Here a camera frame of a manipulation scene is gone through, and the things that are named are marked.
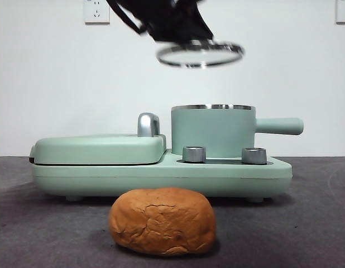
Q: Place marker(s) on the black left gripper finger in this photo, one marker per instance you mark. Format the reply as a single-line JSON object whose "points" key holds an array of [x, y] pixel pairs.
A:
{"points": [[168, 33], [199, 32]]}

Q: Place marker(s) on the glass lid with green knob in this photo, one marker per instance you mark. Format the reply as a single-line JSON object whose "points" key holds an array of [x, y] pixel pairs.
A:
{"points": [[194, 57]]}

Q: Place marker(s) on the brown potato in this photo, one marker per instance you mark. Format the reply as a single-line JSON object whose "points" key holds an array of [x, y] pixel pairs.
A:
{"points": [[161, 223]]}

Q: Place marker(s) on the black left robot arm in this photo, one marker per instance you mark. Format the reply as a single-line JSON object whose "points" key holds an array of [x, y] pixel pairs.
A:
{"points": [[164, 11]]}

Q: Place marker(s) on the mint green steamer pot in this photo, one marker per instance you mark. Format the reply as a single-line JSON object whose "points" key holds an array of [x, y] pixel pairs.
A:
{"points": [[211, 128]]}

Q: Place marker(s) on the silver control knob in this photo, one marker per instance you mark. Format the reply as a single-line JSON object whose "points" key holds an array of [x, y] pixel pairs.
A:
{"points": [[194, 155], [254, 156]]}

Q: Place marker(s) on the mint green hinged grill cover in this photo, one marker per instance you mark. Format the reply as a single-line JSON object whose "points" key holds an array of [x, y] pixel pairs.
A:
{"points": [[97, 148]]}

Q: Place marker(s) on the mint green breakfast maker base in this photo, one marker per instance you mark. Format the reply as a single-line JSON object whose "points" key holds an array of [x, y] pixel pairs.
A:
{"points": [[161, 178]]}

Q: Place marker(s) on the white wall socket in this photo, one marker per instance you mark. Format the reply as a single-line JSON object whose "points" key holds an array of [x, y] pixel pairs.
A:
{"points": [[96, 12], [344, 11]]}

